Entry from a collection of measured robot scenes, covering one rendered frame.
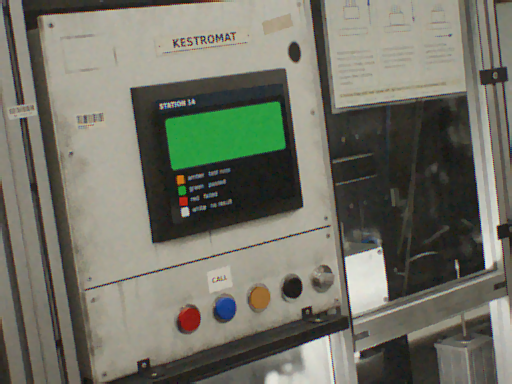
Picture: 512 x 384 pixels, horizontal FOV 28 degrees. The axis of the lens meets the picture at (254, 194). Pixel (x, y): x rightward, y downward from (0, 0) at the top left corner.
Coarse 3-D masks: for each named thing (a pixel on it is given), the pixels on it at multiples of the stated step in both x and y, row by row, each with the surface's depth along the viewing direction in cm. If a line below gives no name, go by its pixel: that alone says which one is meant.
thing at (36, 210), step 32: (0, 0) 120; (0, 32) 120; (0, 64) 120; (32, 96) 123; (32, 128) 123; (32, 160) 123; (32, 192) 123; (32, 224) 123; (32, 256) 123; (32, 288) 123; (64, 288) 126; (64, 320) 126; (64, 352) 126; (448, 352) 200; (480, 352) 199
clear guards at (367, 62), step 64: (320, 0) 151; (384, 0) 159; (448, 0) 168; (320, 64) 151; (384, 64) 159; (448, 64) 168; (384, 128) 159; (448, 128) 168; (384, 192) 159; (448, 192) 168; (384, 256) 159; (448, 256) 169; (384, 320) 160
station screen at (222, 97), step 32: (192, 96) 133; (224, 96) 136; (256, 96) 140; (160, 128) 130; (288, 128) 143; (224, 160) 136; (256, 160) 140; (288, 160) 143; (192, 192) 133; (224, 192) 136; (256, 192) 140; (288, 192) 143
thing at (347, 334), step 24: (480, 0) 173; (312, 24) 150; (480, 24) 173; (312, 48) 150; (504, 120) 177; (504, 144) 177; (336, 216) 153; (504, 216) 177; (336, 240) 153; (504, 240) 177; (504, 312) 179; (336, 336) 153; (504, 336) 180; (336, 360) 154
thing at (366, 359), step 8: (360, 352) 186; (368, 352) 186; (376, 352) 185; (360, 360) 181; (368, 360) 182; (376, 360) 184; (360, 368) 181; (368, 368) 182; (376, 368) 184; (360, 376) 181; (368, 376) 183; (376, 376) 184
